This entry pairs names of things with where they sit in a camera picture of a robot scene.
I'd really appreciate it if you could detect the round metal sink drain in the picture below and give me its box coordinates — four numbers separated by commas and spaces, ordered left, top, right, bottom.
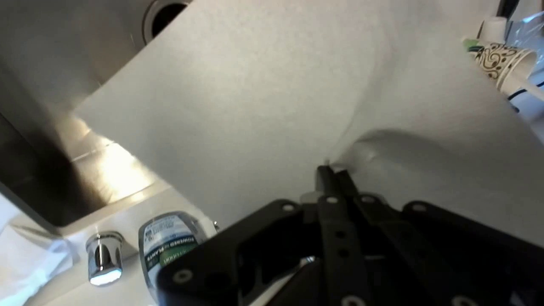
141, 0, 194, 44

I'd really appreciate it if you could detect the crumpled white paper towel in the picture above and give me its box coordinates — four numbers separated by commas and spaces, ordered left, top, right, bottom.
0, 194, 76, 306

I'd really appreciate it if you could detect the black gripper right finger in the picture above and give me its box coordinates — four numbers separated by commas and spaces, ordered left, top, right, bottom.
333, 168, 544, 306

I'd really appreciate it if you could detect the patterned paper cup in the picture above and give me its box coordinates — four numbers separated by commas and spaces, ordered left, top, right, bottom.
471, 39, 541, 98

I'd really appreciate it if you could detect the stainless steel kitchen sink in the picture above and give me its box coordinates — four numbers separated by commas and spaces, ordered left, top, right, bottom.
0, 0, 195, 229

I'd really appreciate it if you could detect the white paper towel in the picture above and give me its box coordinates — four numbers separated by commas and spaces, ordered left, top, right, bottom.
0, 194, 76, 306
73, 0, 544, 250

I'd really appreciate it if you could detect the clear dish soap bottle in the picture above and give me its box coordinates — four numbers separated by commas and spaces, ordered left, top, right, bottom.
136, 209, 218, 292

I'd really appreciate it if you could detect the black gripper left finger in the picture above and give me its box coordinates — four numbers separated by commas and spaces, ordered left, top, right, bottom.
156, 163, 371, 306

